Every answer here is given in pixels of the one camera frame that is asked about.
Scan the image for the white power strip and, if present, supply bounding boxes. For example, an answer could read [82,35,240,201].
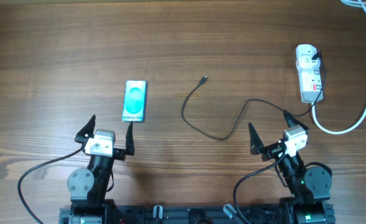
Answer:
[296,44,323,104]

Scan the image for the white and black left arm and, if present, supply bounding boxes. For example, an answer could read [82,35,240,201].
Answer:
[58,115,135,223]

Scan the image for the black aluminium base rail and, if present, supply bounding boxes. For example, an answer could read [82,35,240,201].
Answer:
[58,203,336,224]

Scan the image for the black left camera cable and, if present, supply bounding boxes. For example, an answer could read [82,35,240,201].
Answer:
[17,146,92,224]

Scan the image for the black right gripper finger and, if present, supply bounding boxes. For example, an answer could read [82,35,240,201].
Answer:
[248,123,264,155]
[283,110,309,130]

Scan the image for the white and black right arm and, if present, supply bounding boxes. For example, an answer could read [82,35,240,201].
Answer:
[248,110,335,223]

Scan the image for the white USB charger plug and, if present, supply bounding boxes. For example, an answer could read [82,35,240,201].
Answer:
[296,54,321,72]

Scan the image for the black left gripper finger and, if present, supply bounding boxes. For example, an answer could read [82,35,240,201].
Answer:
[75,114,96,143]
[126,121,135,156]

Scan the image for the black USB charging cable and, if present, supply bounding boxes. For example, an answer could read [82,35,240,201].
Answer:
[181,49,327,141]

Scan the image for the teal screen Galaxy smartphone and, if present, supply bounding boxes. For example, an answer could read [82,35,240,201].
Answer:
[122,80,147,122]

